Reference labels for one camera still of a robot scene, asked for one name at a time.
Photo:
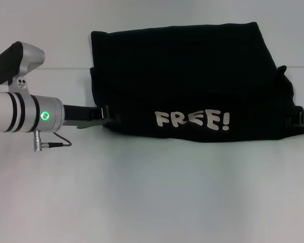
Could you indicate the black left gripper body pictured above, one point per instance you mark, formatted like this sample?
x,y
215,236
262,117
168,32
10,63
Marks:
x,y
78,114

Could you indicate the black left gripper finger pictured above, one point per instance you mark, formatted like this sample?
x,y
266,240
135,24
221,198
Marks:
x,y
107,115

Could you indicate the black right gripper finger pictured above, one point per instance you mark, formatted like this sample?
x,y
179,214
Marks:
x,y
292,121

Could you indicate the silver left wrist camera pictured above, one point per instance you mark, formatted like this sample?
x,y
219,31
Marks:
x,y
17,63

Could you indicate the black shirt with FREE print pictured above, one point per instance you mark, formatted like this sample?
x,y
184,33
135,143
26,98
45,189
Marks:
x,y
192,76

